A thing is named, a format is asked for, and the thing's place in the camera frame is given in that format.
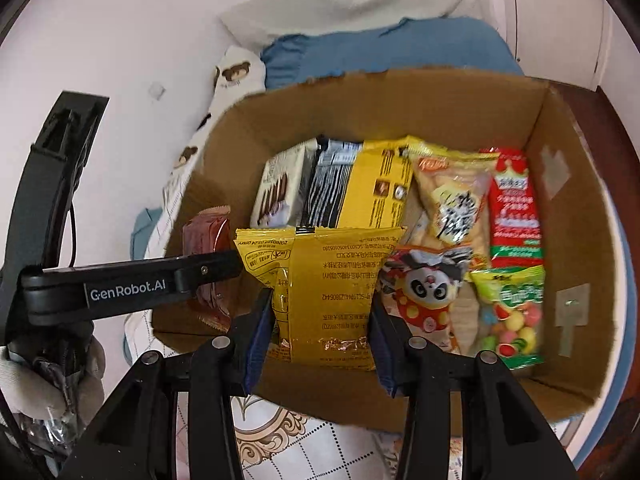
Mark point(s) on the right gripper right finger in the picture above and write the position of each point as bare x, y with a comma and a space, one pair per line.
504, 435

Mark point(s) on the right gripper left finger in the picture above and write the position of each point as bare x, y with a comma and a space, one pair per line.
133, 435

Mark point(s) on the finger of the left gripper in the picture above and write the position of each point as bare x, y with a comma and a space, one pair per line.
70, 295

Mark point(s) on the watermelon candy bag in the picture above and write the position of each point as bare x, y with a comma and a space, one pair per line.
510, 319

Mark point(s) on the red spicy snack packet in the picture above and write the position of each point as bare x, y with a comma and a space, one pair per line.
515, 232

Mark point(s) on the chocolate stick biscuit box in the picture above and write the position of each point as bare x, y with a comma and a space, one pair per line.
280, 192

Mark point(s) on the yellow snack bag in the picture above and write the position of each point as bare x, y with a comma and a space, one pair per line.
323, 281

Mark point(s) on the yellow rice cracker bag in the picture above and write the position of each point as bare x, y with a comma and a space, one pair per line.
453, 189

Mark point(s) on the yellow black biscuit pack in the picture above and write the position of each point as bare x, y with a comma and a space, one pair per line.
360, 185

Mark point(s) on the gloved left hand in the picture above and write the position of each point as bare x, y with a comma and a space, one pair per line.
31, 395

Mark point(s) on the white diamond pattern blanket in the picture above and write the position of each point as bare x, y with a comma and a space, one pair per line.
293, 444

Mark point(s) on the bear pattern pillow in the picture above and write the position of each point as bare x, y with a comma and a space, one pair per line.
238, 74

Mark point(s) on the blue bed sheet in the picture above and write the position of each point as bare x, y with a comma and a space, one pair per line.
448, 42

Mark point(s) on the white door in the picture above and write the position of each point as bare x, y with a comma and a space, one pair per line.
560, 40

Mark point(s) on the wall socket plate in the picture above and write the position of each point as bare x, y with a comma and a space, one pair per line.
156, 91

